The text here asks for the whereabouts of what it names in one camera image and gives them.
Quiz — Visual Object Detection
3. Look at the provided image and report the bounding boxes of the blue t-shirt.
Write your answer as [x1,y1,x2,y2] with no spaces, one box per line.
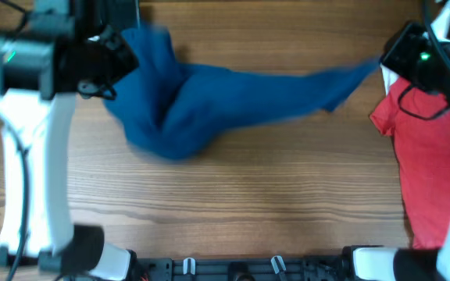
[105,25,378,160]

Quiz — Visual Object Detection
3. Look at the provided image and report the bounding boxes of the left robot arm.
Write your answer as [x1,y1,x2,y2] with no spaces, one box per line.
[0,1,141,280]

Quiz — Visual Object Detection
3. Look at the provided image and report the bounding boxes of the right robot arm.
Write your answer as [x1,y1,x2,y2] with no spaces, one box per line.
[343,1,450,280]

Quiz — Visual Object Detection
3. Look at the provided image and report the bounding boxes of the red t-shirt white sleeves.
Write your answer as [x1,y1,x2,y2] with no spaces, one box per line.
[370,78,450,249]

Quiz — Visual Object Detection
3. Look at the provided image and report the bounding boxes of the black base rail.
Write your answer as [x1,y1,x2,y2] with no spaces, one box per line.
[138,255,352,281]

